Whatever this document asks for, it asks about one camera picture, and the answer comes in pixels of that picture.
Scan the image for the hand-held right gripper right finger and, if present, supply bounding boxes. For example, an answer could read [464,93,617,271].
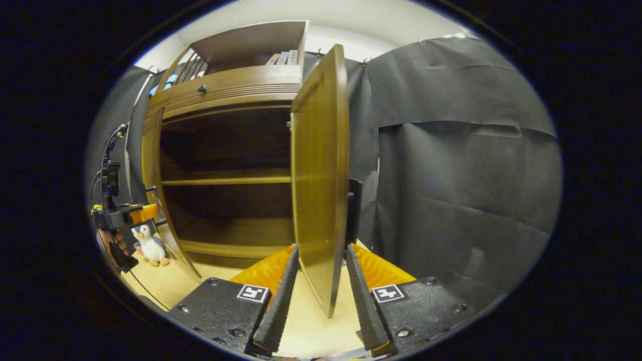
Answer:
[345,243,474,357]

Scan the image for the penguin plush toy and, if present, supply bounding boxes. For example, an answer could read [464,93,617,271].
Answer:
[131,224,170,267]

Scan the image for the wooden drawer with black knob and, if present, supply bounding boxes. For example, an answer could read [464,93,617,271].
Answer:
[147,64,302,121]

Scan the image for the wooden inner shelf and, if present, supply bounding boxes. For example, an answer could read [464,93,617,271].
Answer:
[160,174,292,188]

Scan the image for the black cable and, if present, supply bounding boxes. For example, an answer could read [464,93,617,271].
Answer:
[90,125,171,311]

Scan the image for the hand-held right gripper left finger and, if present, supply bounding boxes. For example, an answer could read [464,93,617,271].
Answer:
[168,244,300,355]

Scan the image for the wooden double-door shoe cabinet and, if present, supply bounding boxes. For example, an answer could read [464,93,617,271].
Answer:
[145,20,310,269]

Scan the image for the black backdrop cloth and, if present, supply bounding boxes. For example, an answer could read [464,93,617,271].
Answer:
[85,35,562,311]

